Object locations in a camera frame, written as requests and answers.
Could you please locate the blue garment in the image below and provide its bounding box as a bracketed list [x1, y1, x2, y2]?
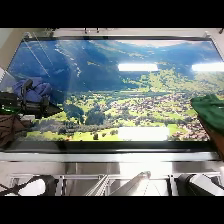
[12, 77, 54, 104]

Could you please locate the green T-shirt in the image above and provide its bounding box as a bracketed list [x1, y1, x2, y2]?
[190, 93, 224, 135]

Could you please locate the grey garment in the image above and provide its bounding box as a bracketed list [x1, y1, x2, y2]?
[19, 114, 36, 122]

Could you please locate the dark brown garment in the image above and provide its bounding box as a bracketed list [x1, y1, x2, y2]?
[0, 114, 34, 148]

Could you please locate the silver frame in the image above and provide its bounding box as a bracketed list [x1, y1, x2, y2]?
[0, 151, 224, 197]

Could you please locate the black cable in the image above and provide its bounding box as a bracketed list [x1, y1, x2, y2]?
[0, 176, 40, 197]

